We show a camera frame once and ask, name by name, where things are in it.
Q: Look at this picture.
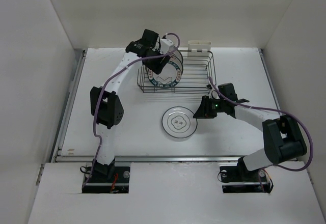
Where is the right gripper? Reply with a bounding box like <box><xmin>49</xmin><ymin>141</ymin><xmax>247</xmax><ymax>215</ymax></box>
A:
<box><xmin>192</xmin><ymin>95</ymin><xmax>226</xmax><ymax>119</ymax></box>

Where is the white plate clover motif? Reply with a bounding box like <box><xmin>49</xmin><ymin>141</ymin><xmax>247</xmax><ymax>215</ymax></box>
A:
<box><xmin>161</xmin><ymin>106</ymin><xmax>198</xmax><ymax>139</ymax></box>

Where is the orange sunburst plate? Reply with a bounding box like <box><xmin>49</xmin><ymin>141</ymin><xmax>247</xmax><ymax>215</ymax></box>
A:
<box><xmin>163</xmin><ymin>52</ymin><xmax>183</xmax><ymax>72</ymax></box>

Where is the green rimmed lettered plate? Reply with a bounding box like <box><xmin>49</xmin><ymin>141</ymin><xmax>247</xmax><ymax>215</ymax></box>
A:
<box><xmin>147</xmin><ymin>61</ymin><xmax>182</xmax><ymax>89</ymax></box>

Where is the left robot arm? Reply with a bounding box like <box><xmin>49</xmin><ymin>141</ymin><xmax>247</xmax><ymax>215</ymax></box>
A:
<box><xmin>86</xmin><ymin>29</ymin><xmax>179</xmax><ymax>182</ymax></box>

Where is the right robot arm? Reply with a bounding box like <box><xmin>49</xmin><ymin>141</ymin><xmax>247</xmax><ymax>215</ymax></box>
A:
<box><xmin>194</xmin><ymin>83</ymin><xmax>307</xmax><ymax>183</ymax></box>

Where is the white plastic cutlery holder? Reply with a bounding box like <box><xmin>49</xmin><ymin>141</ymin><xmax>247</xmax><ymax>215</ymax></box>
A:
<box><xmin>188</xmin><ymin>40</ymin><xmax>211</xmax><ymax>53</ymax></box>

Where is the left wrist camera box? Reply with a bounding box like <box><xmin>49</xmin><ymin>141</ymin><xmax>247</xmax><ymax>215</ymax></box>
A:
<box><xmin>159</xmin><ymin>38</ymin><xmax>175</xmax><ymax>54</ymax></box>

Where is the wire dish rack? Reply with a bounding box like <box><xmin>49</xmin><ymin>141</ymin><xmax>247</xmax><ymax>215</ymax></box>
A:
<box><xmin>137</xmin><ymin>50</ymin><xmax>216</xmax><ymax>95</ymax></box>

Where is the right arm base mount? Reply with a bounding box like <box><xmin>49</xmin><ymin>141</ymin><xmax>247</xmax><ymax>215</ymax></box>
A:
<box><xmin>218</xmin><ymin>164</ymin><xmax>274</xmax><ymax>194</ymax></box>

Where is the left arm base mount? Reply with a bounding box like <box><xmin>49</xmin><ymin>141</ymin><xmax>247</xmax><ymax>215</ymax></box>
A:
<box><xmin>79</xmin><ymin>162</ymin><xmax>131</xmax><ymax>194</ymax></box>

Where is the aluminium table edge rail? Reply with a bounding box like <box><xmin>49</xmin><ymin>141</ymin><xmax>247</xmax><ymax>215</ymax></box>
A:
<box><xmin>54</xmin><ymin>156</ymin><xmax>239</xmax><ymax>162</ymax></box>

